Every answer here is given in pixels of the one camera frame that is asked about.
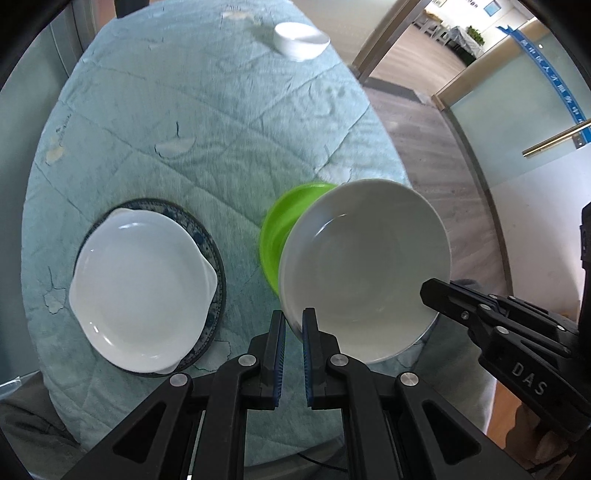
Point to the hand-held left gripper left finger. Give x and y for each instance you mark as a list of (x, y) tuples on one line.
[(278, 355)]

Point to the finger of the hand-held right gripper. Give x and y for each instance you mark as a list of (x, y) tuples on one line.
[(531, 314), (438, 293)]

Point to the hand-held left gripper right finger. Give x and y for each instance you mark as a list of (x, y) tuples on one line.
[(308, 360)]

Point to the large white bowl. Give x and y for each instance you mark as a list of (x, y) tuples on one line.
[(369, 258)]

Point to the green plastic bowl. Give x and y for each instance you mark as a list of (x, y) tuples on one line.
[(277, 230)]

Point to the blue patterned plate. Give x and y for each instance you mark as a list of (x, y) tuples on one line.
[(203, 233)]

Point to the person's right hand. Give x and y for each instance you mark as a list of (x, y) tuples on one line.
[(531, 438)]

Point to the blue strip sign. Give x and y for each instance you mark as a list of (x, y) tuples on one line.
[(545, 64)]

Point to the white table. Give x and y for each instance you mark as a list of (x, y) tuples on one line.
[(457, 37)]

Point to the dark grey cloth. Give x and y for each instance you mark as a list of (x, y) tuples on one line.
[(32, 429)]

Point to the light blue quilted blanket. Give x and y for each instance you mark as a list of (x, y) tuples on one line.
[(184, 115)]

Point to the potted plant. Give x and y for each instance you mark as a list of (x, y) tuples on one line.
[(475, 36)]

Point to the small white bowl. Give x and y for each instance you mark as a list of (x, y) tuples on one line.
[(300, 41)]

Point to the metal door frame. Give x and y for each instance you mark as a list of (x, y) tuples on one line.
[(388, 41)]

